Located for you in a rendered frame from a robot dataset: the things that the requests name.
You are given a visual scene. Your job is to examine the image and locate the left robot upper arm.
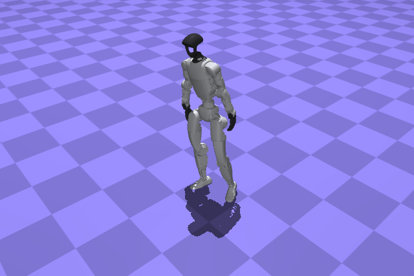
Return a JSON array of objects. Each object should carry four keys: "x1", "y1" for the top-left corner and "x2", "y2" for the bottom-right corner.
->
[{"x1": 205, "y1": 62, "x2": 226, "y2": 98}]

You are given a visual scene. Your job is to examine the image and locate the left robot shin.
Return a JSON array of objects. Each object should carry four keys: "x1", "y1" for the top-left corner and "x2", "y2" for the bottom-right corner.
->
[{"x1": 219, "y1": 156, "x2": 234, "y2": 188}]

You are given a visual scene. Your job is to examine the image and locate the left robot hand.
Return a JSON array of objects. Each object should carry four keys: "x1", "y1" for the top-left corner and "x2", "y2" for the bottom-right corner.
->
[{"x1": 227, "y1": 113, "x2": 236, "y2": 131}]

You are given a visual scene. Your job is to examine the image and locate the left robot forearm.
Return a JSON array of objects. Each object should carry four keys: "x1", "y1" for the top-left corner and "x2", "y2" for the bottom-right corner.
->
[{"x1": 221, "y1": 89, "x2": 236, "y2": 117}]

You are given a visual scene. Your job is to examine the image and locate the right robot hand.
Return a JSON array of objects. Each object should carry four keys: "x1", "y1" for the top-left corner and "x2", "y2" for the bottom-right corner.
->
[{"x1": 182, "y1": 103, "x2": 192, "y2": 121}]

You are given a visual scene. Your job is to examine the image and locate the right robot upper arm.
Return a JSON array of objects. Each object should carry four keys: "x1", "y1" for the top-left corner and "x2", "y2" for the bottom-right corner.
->
[{"x1": 181, "y1": 58, "x2": 192, "y2": 90}]

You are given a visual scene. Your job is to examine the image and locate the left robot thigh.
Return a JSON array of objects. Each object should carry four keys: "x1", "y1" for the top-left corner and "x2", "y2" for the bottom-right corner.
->
[{"x1": 210, "y1": 113, "x2": 228, "y2": 167}]

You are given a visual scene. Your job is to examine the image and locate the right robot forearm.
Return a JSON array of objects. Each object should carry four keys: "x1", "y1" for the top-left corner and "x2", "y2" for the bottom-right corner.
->
[{"x1": 181, "y1": 87, "x2": 191, "y2": 107}]

